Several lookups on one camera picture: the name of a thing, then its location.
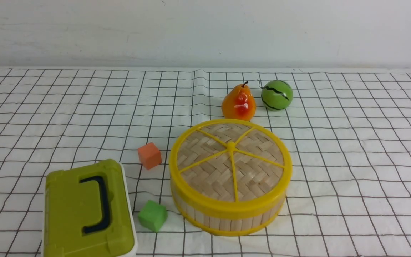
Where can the bamboo steamer base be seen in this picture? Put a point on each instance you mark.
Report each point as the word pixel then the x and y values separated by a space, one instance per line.
pixel 228 226

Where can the white black-grid tablecloth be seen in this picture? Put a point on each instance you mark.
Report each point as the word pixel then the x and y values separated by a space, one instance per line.
pixel 348 132

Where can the orange toy pear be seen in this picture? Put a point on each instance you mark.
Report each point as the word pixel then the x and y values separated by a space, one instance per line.
pixel 239 103

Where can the yellow woven steamer lid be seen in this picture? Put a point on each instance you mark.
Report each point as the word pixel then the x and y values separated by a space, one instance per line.
pixel 229 168

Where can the green toy watermelon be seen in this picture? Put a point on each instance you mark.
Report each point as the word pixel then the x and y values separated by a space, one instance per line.
pixel 277 95

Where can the green foam cube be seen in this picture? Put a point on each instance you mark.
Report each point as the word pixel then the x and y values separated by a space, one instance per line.
pixel 153 216

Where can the green lidded white box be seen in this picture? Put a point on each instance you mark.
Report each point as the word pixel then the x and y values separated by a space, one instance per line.
pixel 87 213

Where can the orange foam cube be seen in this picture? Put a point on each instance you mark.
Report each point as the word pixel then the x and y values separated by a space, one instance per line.
pixel 149 156

